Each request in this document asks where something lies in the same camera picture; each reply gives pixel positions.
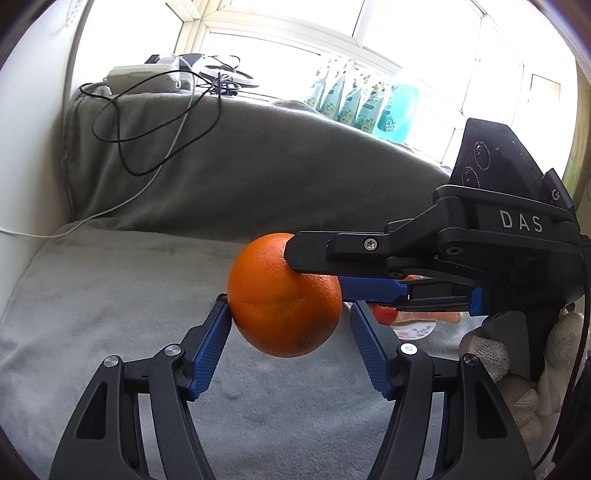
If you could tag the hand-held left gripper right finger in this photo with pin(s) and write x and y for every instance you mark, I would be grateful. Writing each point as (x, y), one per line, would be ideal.
(367, 341)

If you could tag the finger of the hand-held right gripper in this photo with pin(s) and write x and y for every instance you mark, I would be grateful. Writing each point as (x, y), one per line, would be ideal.
(323, 251)
(374, 290)

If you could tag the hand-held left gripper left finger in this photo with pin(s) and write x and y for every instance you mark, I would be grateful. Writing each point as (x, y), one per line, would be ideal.
(210, 350)

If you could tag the white floral plate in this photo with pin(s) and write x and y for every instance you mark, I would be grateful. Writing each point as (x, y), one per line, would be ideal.
(415, 331)

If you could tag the large orange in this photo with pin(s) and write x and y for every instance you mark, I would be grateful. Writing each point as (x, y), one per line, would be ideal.
(277, 300)

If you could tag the person's right hand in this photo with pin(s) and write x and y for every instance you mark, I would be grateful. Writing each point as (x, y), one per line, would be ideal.
(487, 355)

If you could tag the dark grey cushion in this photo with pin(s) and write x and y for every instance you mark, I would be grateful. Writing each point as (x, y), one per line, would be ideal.
(277, 161)

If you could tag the light grey blanket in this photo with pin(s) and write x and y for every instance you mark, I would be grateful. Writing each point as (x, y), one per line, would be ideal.
(115, 300)

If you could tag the floral refill packet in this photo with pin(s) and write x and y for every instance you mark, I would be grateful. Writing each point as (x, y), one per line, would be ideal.
(371, 108)
(318, 87)
(335, 94)
(353, 101)

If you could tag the white power adapter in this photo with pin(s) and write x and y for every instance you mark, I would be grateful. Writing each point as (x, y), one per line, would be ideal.
(138, 74)

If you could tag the white padded headboard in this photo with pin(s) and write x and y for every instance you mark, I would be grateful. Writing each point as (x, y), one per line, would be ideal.
(37, 138)

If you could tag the white window frame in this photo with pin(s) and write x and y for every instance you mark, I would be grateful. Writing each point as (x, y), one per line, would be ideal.
(362, 23)

